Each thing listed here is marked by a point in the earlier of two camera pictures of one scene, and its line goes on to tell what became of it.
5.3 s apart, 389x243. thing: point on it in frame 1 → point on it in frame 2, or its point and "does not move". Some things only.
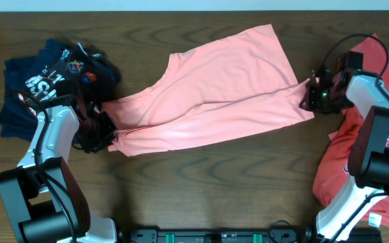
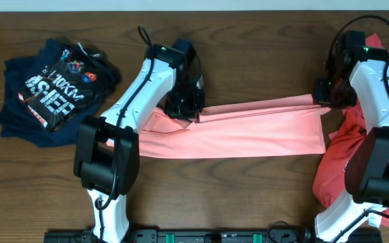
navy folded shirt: [16, 121] does not move
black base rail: [254, 235] does not move
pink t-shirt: [236, 84] → [293, 126]
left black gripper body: [97, 133] → [181, 103]
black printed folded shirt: [86, 74] does not move
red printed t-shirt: [333, 173] does not move
